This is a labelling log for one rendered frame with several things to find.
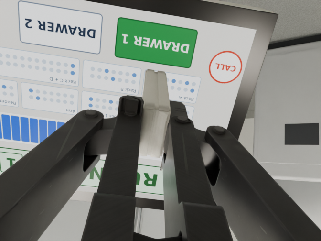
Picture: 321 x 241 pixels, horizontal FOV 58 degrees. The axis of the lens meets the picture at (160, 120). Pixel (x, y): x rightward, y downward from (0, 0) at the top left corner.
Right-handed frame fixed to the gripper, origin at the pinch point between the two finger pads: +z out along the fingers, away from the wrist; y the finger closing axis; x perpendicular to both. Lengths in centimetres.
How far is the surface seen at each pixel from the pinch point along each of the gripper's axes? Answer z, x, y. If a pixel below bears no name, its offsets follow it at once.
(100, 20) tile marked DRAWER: 17.6, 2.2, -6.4
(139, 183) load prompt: 17.8, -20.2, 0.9
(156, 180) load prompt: 17.8, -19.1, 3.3
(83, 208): 81, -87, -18
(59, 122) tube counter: 17.7, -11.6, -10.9
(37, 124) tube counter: 17.8, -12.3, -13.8
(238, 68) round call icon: 17.6, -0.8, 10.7
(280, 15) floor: 176, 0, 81
